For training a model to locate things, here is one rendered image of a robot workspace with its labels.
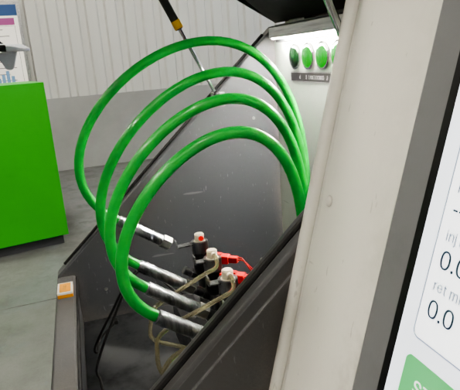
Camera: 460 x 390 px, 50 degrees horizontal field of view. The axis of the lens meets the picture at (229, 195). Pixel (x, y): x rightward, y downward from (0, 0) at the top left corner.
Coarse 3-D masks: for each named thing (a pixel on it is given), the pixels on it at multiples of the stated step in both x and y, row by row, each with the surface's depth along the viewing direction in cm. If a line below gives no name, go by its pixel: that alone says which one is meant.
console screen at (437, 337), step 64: (448, 0) 30; (448, 64) 30; (448, 128) 29; (448, 192) 29; (384, 256) 34; (448, 256) 28; (384, 320) 34; (448, 320) 28; (384, 384) 33; (448, 384) 28
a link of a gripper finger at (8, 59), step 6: (6, 48) 116; (12, 48) 117; (18, 48) 117; (24, 48) 118; (0, 54) 117; (6, 54) 117; (12, 54) 117; (0, 60) 117; (6, 60) 118; (12, 60) 118; (6, 66) 118; (12, 66) 118
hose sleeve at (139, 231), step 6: (120, 216) 78; (120, 222) 77; (138, 228) 79; (144, 228) 79; (138, 234) 79; (144, 234) 79; (150, 234) 79; (156, 234) 80; (162, 234) 81; (150, 240) 80; (156, 240) 80; (162, 240) 80
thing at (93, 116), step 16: (176, 48) 74; (240, 48) 77; (144, 64) 73; (272, 64) 79; (128, 80) 73; (112, 96) 73; (288, 96) 81; (96, 112) 73; (80, 144) 73; (304, 144) 84; (80, 160) 74; (80, 176) 74; (80, 192) 75
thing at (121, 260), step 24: (192, 144) 54; (264, 144) 56; (168, 168) 53; (288, 168) 57; (144, 192) 53; (120, 240) 54; (120, 264) 54; (120, 288) 55; (144, 312) 56; (168, 312) 58; (192, 336) 59
